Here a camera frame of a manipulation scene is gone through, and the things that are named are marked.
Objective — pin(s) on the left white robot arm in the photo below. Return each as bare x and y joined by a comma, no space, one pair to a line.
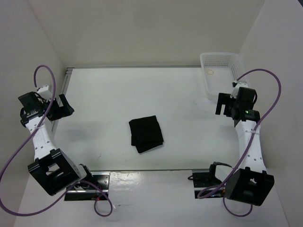
51,168

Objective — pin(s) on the white plastic basket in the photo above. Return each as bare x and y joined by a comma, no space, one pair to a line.
227,67

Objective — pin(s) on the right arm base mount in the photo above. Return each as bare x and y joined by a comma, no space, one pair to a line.
201,179

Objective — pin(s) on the black skirt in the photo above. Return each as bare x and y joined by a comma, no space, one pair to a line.
145,133

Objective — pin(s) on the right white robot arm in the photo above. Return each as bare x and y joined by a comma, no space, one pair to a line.
250,183

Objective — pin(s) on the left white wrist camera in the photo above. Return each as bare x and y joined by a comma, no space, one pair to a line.
45,92

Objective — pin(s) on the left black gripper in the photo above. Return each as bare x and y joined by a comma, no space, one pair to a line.
63,111

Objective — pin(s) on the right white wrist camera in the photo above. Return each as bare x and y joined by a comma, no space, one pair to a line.
239,85

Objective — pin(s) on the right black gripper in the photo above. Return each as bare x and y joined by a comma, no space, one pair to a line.
224,99

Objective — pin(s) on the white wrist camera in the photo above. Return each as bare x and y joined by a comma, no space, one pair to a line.
45,92
239,85

